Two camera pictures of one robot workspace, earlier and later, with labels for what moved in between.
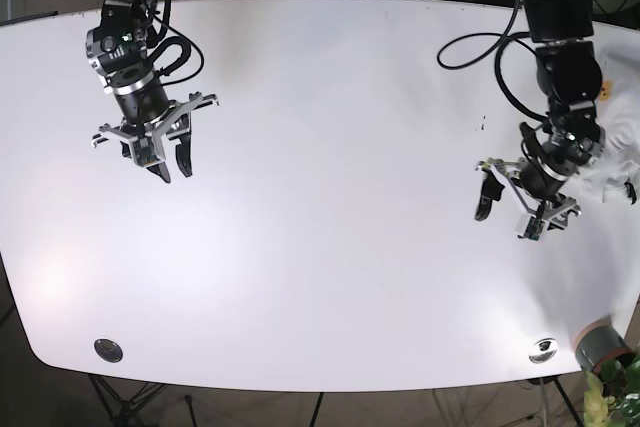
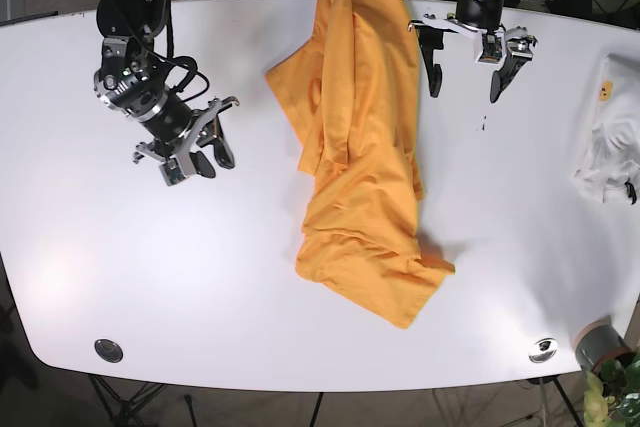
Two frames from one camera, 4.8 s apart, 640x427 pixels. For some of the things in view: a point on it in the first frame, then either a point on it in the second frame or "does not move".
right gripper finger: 180,129 -> 212,133
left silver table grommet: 109,350 does not move
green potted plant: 612,395 does not move
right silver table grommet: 543,351 does not move
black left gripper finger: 491,188 -> 431,39
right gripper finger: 144,151 -> 172,168
